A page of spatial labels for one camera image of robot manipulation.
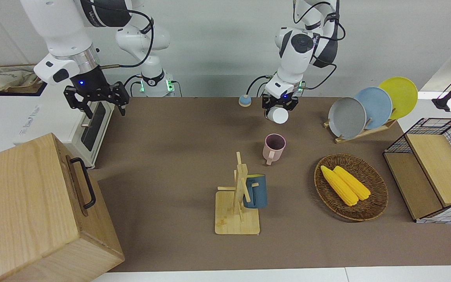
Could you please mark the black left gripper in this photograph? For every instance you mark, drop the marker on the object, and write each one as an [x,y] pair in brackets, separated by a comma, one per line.
[282,100]

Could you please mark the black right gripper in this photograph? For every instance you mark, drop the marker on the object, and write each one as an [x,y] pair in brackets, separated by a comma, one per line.
[92,84]

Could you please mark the white cup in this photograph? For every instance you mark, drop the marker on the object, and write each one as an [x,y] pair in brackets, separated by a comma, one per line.
[278,116]

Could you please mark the pink mug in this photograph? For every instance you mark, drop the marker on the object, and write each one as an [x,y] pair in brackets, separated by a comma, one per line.
[273,150]

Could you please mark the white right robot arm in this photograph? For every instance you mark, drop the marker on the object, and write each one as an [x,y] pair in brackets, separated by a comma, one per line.
[61,31]

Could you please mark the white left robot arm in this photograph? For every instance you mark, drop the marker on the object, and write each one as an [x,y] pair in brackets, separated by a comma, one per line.
[296,58]

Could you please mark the white toaster oven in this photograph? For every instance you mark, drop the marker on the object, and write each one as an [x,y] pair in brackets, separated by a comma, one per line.
[53,121]

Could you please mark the grey plate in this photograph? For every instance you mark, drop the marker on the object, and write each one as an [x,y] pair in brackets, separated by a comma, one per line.
[346,117]

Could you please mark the wooden plate rack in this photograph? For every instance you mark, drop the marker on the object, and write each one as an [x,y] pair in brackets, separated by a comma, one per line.
[350,138]

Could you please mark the teal mug yellow inside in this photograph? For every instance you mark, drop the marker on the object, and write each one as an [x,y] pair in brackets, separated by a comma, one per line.
[257,192]

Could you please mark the brown table mat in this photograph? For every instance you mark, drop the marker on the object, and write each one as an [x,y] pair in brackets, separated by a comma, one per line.
[178,156]

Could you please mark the yellow corn cob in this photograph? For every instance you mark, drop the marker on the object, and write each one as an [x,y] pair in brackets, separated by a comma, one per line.
[339,188]
[352,182]

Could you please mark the light blue plate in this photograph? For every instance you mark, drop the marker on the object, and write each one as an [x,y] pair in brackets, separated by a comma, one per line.
[378,105]

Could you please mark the cardboard box with paper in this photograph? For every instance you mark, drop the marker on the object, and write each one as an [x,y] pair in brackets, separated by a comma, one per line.
[10,78]

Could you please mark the wooden mug rack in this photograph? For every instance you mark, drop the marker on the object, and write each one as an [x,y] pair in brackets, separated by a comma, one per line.
[233,219]

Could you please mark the yellow plate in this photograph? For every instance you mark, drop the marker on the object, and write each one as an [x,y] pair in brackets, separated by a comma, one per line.
[401,94]

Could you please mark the brown wicker basket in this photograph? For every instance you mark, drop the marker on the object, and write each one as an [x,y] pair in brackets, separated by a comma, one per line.
[370,207]

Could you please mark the wooden cabinet box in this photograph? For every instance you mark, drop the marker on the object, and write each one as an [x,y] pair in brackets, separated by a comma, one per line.
[26,219]

